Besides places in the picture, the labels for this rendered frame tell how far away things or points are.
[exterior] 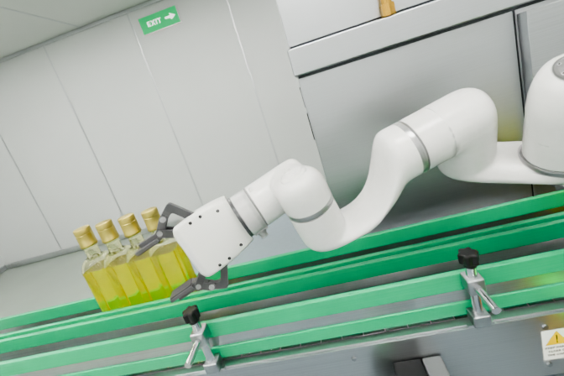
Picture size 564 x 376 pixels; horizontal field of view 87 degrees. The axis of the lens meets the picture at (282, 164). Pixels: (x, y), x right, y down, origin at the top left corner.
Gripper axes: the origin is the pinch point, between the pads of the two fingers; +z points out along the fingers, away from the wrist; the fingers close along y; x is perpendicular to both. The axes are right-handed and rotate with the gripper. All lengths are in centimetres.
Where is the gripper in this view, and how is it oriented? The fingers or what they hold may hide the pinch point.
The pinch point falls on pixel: (159, 271)
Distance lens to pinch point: 54.0
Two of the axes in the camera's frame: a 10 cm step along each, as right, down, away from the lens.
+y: -5.3, -8.4, -1.4
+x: 2.1, 0.4, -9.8
